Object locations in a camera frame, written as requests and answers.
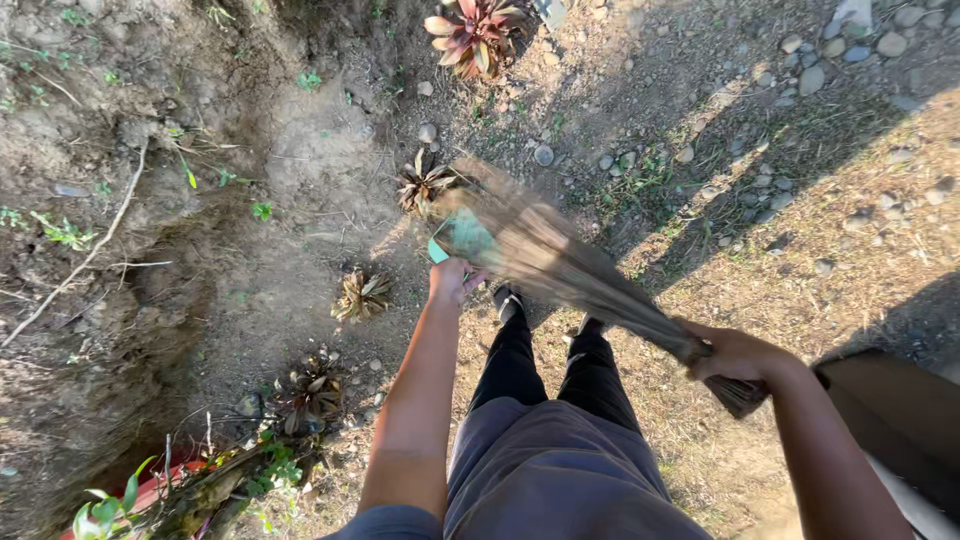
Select teal plastic dustpan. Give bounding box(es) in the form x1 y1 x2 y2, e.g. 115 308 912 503
427 207 498 268

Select heap of grey stones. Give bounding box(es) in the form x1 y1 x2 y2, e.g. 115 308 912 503
750 0 960 110

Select person's grey shirt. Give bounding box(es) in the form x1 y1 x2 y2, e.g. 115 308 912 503
321 396 714 540

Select long dry stick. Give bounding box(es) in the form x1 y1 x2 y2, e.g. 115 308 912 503
1 142 150 348

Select person's left hand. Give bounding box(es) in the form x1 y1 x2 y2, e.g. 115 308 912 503
428 257 488 310

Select person's right hand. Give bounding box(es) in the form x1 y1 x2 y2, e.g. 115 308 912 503
672 318 798 384

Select brown cardboard box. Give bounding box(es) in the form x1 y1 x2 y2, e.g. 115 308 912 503
812 348 960 519

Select red plastic container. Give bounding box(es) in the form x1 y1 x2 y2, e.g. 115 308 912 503
60 460 207 540

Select person's black trousers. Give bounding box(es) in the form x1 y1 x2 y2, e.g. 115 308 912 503
468 311 644 436

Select person's left shoe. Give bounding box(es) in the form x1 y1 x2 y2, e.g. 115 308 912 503
492 284 525 326

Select small dry bromeliad plant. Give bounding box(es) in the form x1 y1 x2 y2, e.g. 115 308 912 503
330 270 394 324
395 147 460 219

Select dark wilted bromeliad plant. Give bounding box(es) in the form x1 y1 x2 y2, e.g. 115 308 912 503
264 354 345 438

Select brown grass broom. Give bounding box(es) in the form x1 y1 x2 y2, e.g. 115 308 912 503
432 156 771 420

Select large red bromeliad plant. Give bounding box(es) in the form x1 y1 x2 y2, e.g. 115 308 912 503
423 0 531 81

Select green leafy weed plant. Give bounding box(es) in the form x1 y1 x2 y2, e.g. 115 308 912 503
72 455 159 540

